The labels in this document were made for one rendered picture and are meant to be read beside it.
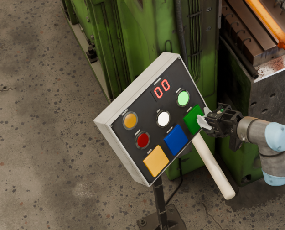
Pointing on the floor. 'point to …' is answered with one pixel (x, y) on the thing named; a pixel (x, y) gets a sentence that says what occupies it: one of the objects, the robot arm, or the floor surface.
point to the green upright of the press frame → (152, 48)
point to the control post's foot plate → (177, 225)
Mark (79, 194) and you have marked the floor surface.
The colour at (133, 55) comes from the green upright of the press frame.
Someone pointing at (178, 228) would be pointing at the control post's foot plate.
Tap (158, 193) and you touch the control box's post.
